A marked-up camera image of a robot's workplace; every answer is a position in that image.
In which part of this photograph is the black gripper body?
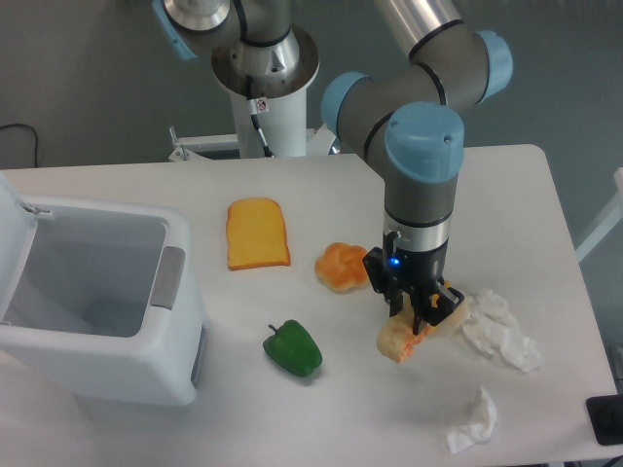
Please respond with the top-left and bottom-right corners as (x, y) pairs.
(363, 232), (463, 326)

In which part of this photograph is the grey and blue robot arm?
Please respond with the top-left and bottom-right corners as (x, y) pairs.
(153, 1), (513, 334)

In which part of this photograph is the long baguette bread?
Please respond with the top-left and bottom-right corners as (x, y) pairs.
(377, 292), (466, 363)

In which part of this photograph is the round knotted bread roll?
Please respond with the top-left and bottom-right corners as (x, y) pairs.
(314, 242), (369, 293)

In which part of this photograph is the square toast bread slice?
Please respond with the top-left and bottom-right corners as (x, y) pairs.
(226, 198), (290, 270)

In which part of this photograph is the white trash can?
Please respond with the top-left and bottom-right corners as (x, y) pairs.
(1, 180), (208, 406)

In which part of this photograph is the large crumpled white tissue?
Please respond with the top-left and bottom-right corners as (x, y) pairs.
(455, 288), (541, 374)

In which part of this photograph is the green bell pepper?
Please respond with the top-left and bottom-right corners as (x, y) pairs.
(263, 320), (323, 377)

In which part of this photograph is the small crumpled white tissue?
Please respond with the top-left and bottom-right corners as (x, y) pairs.
(445, 386), (497, 454)

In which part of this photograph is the black device at table edge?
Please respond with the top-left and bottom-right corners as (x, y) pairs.
(585, 394), (622, 446)

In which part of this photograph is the white frame at right edge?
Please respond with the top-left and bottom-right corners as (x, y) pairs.
(575, 167), (622, 263)

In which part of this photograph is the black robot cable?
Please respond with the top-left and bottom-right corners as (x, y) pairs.
(232, 0), (276, 159)

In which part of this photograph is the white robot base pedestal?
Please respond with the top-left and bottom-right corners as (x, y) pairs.
(169, 24), (319, 161)

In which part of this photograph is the black floor cable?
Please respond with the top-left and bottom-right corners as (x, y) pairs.
(0, 124), (40, 167)

